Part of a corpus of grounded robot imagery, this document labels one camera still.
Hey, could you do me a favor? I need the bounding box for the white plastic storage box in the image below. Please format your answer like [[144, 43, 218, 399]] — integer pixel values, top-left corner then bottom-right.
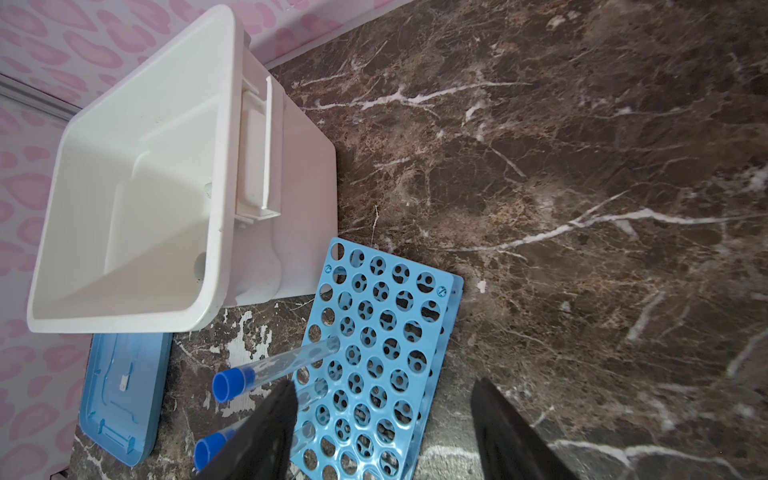
[[27, 5, 337, 334]]

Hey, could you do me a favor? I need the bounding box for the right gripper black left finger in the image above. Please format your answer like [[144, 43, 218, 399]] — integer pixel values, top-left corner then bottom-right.
[[196, 380, 298, 479]]

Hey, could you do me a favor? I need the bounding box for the blue-capped test tube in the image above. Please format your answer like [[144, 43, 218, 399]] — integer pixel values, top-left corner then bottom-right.
[[212, 336, 340, 403], [194, 380, 328, 472]]

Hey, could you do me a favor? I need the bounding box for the blue plastic box lid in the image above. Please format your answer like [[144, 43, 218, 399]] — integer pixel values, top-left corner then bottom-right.
[[79, 333, 172, 467]]

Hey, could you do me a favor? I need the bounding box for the blue test tube rack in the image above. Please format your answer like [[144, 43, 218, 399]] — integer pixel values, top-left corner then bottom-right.
[[291, 238, 464, 479]]

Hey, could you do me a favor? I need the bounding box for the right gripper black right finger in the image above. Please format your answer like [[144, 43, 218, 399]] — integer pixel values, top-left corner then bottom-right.
[[470, 378, 577, 480]]

